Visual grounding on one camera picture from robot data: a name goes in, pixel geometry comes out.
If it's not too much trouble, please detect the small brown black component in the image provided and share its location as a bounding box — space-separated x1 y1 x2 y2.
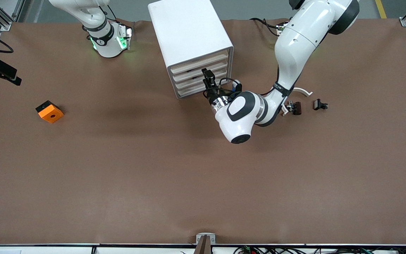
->
286 101 302 116

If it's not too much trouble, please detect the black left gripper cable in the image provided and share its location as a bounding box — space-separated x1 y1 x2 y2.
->
203 77 241 103

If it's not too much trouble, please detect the white curved plastic piece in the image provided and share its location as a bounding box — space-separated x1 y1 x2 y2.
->
281 87 313 116

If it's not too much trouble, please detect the white table edge rail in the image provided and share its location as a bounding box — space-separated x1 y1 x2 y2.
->
0 243 406 254

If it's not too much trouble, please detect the brown angled bar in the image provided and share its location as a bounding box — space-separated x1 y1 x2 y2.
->
193 235 212 254

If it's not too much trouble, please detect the orange and black box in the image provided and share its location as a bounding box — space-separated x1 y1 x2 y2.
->
36 100 64 124

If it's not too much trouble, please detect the black cable bundle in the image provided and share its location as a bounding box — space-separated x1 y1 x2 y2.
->
234 246 406 254

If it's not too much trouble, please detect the brown table cover mat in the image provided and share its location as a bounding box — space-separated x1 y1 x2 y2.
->
0 18 406 246

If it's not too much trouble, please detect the grey metal bracket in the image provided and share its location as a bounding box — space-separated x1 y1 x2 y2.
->
196 233 216 245

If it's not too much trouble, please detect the black left arm base cable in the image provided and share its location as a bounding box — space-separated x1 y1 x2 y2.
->
250 18 281 36

